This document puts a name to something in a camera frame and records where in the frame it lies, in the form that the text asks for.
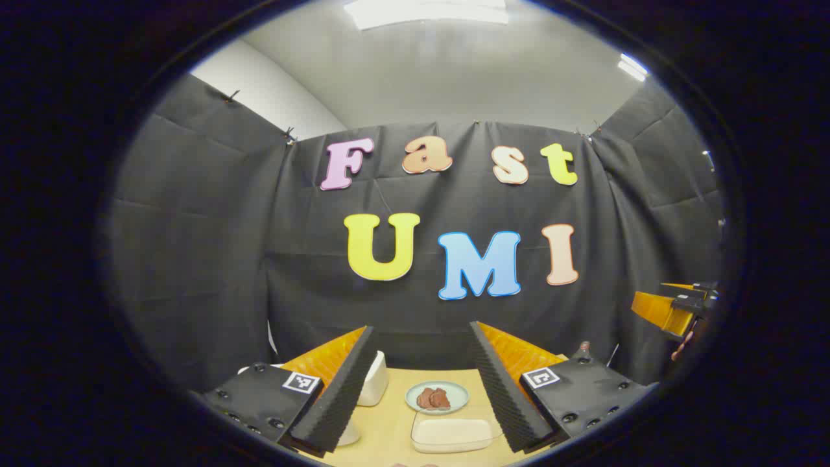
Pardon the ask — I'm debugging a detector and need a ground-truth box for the white toaster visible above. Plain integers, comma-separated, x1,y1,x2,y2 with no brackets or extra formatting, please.
356,350,390,407

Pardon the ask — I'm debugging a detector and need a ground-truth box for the light green plate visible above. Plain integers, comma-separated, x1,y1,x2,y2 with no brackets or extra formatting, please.
405,380,469,414

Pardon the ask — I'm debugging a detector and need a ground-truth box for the white rice cooker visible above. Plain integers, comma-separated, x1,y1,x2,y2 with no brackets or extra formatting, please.
237,363,362,448

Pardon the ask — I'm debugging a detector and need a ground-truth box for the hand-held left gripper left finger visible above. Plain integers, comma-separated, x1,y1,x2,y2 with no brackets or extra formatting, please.
195,326,379,453

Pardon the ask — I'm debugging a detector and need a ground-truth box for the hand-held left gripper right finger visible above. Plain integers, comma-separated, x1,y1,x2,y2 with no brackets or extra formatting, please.
468,320,657,453

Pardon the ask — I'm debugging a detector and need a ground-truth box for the small ceiling light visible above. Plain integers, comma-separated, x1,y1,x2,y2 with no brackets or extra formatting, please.
617,53,649,82

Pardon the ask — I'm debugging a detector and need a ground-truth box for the black backdrop cloth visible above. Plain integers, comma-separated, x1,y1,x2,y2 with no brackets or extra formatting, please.
107,73,726,393

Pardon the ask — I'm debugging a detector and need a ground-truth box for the long ceiling light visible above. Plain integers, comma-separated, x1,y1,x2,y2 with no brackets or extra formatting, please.
344,0,510,31

